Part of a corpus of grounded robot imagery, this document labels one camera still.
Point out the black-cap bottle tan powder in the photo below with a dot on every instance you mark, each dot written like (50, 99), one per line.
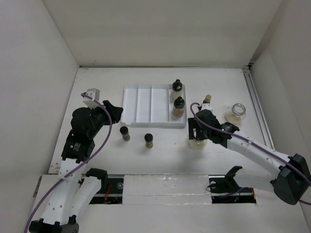
(178, 107)

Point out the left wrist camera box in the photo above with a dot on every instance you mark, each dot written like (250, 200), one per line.
(90, 96)

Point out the white divided organizer tray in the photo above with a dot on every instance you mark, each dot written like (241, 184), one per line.
(150, 105)

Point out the small brown spice jar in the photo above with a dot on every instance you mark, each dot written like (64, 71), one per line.
(148, 140)

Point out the small black-lid spice jar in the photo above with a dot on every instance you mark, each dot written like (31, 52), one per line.
(125, 133)

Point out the white foam front block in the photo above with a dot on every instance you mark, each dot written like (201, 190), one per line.
(166, 190)

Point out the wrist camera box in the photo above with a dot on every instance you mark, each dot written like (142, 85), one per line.
(90, 96)
(206, 106)

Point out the aluminium rail right side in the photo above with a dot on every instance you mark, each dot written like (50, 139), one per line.
(258, 108)

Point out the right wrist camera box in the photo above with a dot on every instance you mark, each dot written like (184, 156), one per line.
(206, 106)

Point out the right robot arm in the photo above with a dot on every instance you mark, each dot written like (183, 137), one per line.
(291, 175)

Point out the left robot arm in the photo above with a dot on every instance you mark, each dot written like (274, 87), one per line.
(59, 209)

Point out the round glass jar silver lid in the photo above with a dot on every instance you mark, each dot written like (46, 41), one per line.
(197, 144)

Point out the black-cap bottle white powder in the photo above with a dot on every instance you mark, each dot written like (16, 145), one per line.
(177, 88)

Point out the yellow bottle beige cap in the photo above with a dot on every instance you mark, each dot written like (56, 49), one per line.
(207, 99)

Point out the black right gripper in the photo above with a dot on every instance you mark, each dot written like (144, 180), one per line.
(193, 124)

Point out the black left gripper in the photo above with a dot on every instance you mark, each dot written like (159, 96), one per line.
(115, 111)

